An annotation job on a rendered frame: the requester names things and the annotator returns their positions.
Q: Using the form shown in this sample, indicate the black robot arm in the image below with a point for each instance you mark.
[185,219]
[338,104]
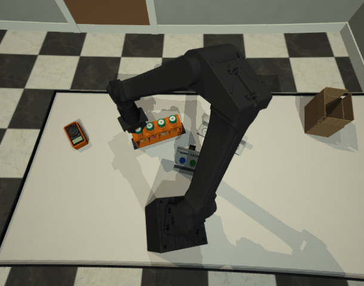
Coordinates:
[223,77]

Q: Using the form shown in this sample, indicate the brown cardboard box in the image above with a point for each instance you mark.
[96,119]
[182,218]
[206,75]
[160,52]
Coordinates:
[323,115]

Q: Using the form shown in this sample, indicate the orange digital multimeter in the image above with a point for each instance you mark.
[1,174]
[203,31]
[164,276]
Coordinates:
[75,135]

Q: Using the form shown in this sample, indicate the grey key housing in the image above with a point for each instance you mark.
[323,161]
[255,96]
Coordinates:
[186,159]

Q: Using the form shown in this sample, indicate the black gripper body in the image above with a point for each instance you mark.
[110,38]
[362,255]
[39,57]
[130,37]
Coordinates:
[134,122]

